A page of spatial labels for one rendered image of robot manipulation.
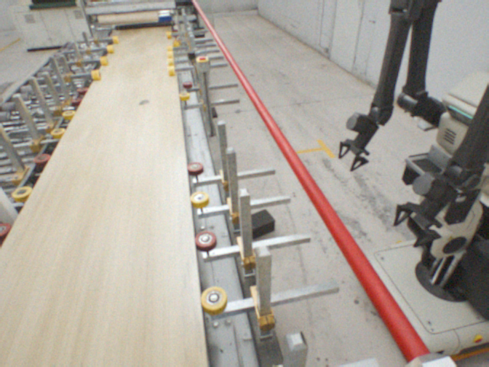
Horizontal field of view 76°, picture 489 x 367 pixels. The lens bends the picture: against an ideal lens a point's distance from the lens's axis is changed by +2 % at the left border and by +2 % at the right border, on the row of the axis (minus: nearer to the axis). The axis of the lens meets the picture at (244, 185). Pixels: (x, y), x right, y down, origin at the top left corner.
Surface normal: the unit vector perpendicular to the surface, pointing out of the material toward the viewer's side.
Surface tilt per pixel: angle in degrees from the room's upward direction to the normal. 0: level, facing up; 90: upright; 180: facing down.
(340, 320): 0
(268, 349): 0
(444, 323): 0
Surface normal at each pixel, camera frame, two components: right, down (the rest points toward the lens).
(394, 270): -0.04, -0.79
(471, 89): -0.69, -0.48
